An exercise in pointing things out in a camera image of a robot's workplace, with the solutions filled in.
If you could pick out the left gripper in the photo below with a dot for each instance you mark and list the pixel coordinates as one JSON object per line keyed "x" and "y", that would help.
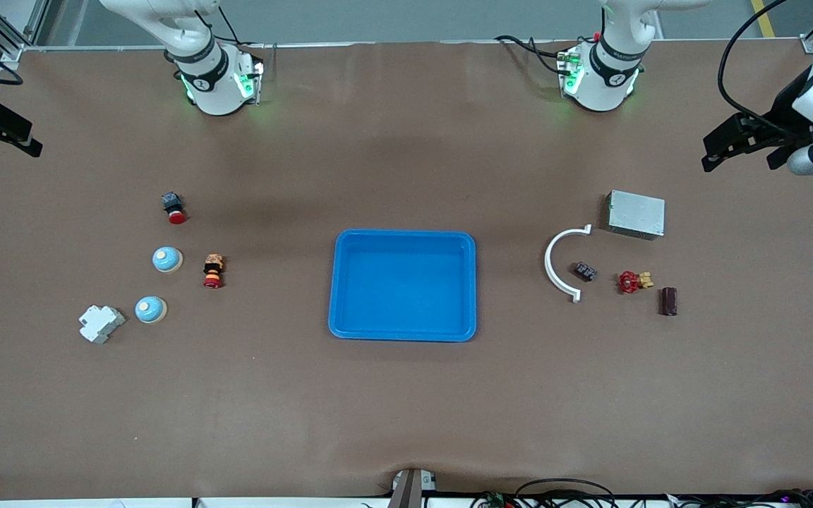
{"x": 782, "y": 111}

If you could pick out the dark brown electrolytic capacitor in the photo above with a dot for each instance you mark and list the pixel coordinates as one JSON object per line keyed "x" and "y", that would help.
{"x": 669, "y": 301}

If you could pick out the blue bell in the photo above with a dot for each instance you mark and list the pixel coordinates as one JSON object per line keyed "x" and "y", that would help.
{"x": 150, "y": 310}
{"x": 166, "y": 259}

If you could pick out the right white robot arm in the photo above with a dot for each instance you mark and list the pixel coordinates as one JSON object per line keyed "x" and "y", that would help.
{"x": 212, "y": 85}

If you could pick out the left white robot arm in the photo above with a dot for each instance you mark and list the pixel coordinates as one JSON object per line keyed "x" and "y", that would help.
{"x": 607, "y": 77}

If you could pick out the blue plastic tray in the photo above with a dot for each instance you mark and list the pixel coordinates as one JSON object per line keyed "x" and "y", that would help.
{"x": 403, "y": 289}

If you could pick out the grey metal power supply box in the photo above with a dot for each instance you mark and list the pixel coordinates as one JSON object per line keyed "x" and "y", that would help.
{"x": 636, "y": 214}

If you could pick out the red push button dark base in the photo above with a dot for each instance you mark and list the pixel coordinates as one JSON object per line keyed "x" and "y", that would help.
{"x": 176, "y": 214}

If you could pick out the brass valve red handwheel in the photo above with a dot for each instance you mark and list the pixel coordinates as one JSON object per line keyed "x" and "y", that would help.
{"x": 629, "y": 282}

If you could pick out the white circuit breaker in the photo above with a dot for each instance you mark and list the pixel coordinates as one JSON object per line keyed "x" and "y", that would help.
{"x": 101, "y": 323}

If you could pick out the red emergency stop orange base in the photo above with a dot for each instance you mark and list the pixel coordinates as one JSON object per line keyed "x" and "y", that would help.
{"x": 213, "y": 271}

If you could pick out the green circuit board connector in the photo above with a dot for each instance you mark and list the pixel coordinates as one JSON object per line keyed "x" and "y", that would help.
{"x": 495, "y": 500}

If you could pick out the short aluminium frame profile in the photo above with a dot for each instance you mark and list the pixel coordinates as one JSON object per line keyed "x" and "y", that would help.
{"x": 38, "y": 21}

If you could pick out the grey metal camera bracket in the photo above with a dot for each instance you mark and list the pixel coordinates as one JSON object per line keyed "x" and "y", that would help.
{"x": 410, "y": 490}

